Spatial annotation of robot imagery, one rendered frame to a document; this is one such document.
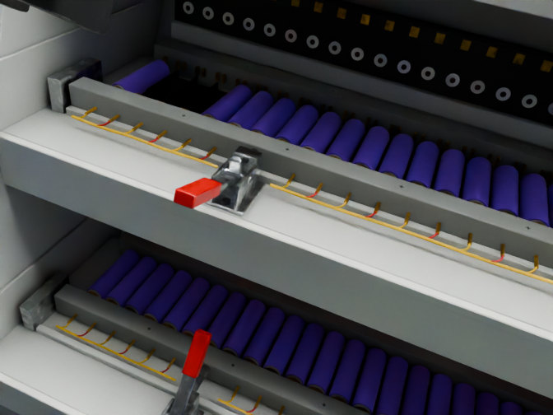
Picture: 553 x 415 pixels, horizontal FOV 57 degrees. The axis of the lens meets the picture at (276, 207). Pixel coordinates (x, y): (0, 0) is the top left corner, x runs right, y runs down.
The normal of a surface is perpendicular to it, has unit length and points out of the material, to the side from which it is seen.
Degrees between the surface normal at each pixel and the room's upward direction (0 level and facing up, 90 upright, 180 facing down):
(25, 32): 90
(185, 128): 111
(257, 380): 21
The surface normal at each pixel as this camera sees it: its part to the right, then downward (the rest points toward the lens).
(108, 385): 0.14, -0.78
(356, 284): -0.37, 0.53
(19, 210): 0.92, 0.33
